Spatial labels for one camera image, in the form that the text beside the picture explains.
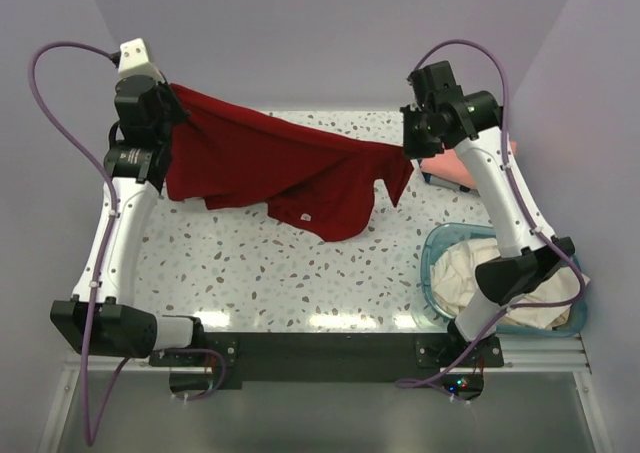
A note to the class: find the cream t shirt in basket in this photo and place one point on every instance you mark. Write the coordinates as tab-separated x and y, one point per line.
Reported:
453	284

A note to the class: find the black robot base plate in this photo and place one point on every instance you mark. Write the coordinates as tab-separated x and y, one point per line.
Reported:
228	360

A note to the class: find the aluminium frame rail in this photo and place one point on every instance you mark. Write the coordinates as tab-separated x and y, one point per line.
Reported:
520	354

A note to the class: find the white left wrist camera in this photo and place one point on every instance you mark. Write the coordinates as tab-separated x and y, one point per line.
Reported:
136	60

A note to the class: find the teal plastic laundry basket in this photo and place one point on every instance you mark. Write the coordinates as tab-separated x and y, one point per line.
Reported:
447	235

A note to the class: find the folded salmon pink t shirt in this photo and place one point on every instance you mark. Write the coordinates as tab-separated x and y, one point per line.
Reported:
445	170

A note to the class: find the red t shirt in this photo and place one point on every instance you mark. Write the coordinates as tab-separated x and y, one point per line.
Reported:
231	157

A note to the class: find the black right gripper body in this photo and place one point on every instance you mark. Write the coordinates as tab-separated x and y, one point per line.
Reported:
419	141

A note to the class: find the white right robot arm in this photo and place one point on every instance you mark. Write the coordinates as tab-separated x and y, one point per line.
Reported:
530	252

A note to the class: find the folded blue t shirt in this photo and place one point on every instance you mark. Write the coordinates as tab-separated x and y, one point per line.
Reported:
443	183

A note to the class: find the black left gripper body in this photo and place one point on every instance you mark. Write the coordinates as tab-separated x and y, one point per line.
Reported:
174	113

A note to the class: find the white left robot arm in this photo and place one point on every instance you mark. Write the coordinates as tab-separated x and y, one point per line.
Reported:
100	317

